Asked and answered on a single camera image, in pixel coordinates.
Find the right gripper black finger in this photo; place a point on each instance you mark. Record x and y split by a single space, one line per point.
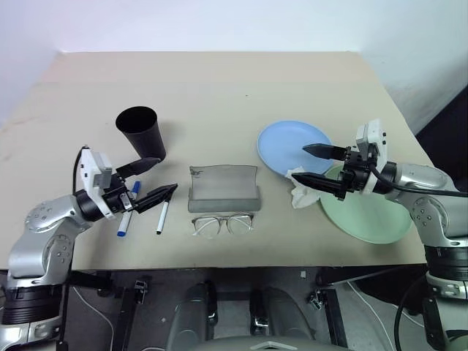
323 150
318 183

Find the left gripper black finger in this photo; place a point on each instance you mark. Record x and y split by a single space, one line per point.
140 165
157 195

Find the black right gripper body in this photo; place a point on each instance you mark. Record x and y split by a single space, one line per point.
356 172

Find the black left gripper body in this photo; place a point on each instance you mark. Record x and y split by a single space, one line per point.
118 199

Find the white tissue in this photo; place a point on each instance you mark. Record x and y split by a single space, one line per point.
303 197

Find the blue capped whiteboard marker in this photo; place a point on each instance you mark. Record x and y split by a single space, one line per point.
124 225

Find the light green plate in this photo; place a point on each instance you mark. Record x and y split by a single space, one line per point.
365 219

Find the clear frame eyeglasses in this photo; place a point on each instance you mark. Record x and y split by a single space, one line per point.
206 225

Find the grey felt glasses case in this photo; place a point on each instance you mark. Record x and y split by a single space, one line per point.
223 186

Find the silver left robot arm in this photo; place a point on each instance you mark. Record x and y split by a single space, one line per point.
40 219

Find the black capped whiteboard marker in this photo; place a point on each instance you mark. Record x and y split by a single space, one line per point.
162 217

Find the black pen cup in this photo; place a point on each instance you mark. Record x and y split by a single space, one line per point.
146 142

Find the light blue plate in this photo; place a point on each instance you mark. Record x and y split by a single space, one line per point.
281 142

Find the metal table clamp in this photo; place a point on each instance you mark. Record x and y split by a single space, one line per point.
140 290
318 298

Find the black table leg bar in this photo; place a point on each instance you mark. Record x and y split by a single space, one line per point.
336 318
126 318

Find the grey rounded leg shell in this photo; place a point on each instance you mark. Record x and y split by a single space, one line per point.
289 314
190 314

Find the grey robot waist cover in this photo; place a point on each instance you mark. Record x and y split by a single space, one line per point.
270 345

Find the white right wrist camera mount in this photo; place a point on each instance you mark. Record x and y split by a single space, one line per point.
373 133

